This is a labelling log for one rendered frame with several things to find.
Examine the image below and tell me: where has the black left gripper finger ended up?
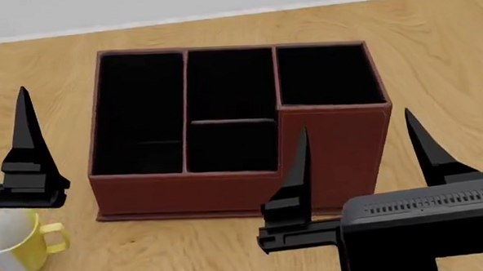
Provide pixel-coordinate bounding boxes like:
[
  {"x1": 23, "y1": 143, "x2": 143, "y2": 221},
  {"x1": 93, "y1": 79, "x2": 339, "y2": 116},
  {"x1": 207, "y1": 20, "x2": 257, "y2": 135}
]
[{"x1": 0, "y1": 84, "x2": 72, "y2": 193}]

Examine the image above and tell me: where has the yellow and white mug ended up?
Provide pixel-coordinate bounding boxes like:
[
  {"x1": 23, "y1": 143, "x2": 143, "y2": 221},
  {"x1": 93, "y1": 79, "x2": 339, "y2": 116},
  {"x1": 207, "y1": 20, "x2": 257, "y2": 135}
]
[{"x1": 0, "y1": 204, "x2": 73, "y2": 271}]

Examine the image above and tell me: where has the brown leather desk caddy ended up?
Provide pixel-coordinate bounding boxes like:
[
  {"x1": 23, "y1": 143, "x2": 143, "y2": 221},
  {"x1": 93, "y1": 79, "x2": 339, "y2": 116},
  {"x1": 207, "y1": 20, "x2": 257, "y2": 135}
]
[{"x1": 82, "y1": 37, "x2": 398, "y2": 226}]

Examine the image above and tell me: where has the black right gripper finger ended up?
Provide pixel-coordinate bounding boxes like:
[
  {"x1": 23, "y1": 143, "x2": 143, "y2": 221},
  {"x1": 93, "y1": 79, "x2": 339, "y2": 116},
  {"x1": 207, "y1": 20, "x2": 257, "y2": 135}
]
[
  {"x1": 404, "y1": 104, "x2": 483, "y2": 189},
  {"x1": 256, "y1": 126, "x2": 315, "y2": 231}
]

